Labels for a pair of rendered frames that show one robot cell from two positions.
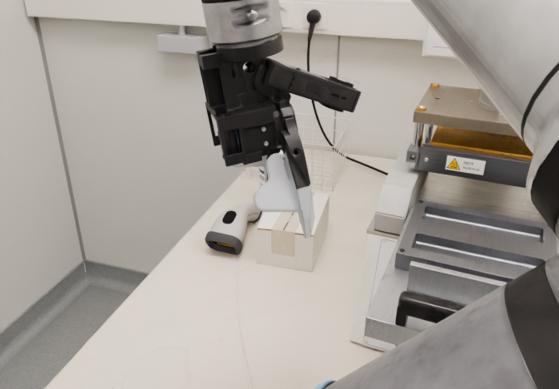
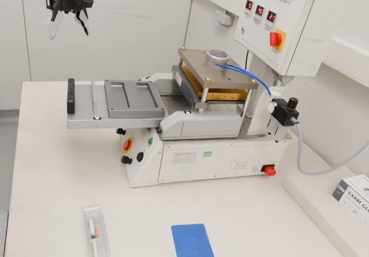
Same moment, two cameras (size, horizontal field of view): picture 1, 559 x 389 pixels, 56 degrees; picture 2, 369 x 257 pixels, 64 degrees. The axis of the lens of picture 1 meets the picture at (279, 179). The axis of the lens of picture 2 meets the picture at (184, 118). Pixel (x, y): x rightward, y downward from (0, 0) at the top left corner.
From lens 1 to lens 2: 0.99 m
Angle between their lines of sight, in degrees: 38
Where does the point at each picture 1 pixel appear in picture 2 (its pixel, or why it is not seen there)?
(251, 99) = not seen: outside the picture
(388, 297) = (83, 86)
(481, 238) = (132, 94)
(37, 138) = (173, 41)
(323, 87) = not seen: outside the picture
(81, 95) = (194, 30)
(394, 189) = (155, 76)
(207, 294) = not seen: hidden behind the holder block
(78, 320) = not seen: hidden behind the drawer
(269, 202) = (45, 22)
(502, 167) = (183, 84)
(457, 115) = (186, 55)
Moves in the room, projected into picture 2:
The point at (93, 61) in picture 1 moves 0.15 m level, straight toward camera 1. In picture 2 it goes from (201, 16) to (191, 18)
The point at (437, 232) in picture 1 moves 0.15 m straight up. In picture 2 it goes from (128, 85) to (132, 42)
